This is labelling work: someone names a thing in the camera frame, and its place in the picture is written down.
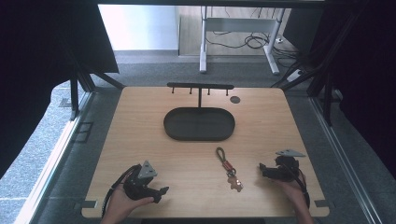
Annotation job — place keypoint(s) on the white metal desk frame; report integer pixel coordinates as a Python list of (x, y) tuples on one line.
[(239, 25)]

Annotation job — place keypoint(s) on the black metal stand frame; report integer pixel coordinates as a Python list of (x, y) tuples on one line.
[(323, 81), (77, 90)]

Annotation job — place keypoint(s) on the black key rack with tray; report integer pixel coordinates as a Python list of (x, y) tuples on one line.
[(199, 124)]

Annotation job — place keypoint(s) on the black curtain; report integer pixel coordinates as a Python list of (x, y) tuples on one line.
[(37, 62), (361, 62)]

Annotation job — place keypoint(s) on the person's left hand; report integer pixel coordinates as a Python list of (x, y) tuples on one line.
[(120, 203)]

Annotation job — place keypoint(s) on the person's right hand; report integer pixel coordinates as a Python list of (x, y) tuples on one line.
[(291, 189)]

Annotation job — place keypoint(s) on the round grey table grommet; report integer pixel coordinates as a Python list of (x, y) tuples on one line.
[(235, 99)]

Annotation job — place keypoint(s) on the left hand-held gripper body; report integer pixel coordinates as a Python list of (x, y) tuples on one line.
[(137, 183)]

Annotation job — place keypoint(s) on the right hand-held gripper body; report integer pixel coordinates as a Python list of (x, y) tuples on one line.
[(285, 168)]

